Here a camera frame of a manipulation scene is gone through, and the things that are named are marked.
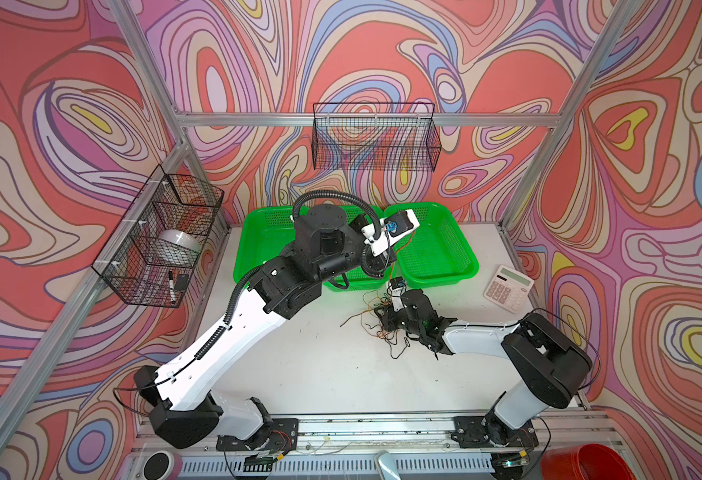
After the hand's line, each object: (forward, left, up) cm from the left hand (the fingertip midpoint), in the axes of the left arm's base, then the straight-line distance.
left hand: (406, 221), depth 54 cm
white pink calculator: (+14, -42, -46) cm, 64 cm away
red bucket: (-33, -44, -47) cm, 72 cm away
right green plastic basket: (+32, -23, -48) cm, 62 cm away
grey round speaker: (-34, +54, -42) cm, 76 cm away
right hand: (+4, +1, -44) cm, 44 cm away
